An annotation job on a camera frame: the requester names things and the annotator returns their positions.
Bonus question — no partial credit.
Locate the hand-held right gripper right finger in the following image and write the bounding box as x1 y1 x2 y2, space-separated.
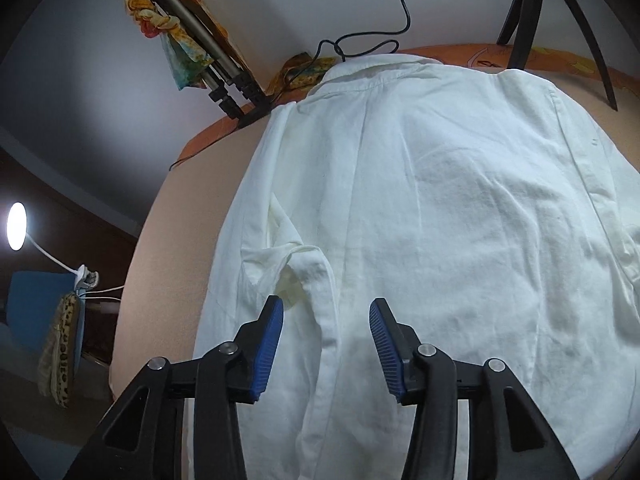
369 298 581 480

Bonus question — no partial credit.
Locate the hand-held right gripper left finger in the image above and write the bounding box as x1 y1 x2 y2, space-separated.
65 295 285 480

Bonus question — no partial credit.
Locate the white shirt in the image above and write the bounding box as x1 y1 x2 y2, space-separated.
182 52 640 480

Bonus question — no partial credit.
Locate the leopard print cloth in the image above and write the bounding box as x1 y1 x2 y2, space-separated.
37 292 78 408

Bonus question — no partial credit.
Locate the dark wooden door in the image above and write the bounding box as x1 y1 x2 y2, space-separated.
0 145 143 366

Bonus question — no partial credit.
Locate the blue chair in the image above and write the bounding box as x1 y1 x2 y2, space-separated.
5 270 86 356

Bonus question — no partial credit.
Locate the white round desk lamp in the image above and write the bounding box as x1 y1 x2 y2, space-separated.
6 202 83 281

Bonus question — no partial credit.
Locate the folded silver tripod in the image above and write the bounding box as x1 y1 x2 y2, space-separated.
144 0 275 126

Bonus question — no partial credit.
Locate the black tripod stand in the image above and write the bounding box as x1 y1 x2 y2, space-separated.
496 0 618 111

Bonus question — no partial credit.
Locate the colourful printed scarf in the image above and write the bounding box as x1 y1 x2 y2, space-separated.
125 0 251 92

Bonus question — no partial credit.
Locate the black cable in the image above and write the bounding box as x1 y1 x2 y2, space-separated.
272 0 443 98

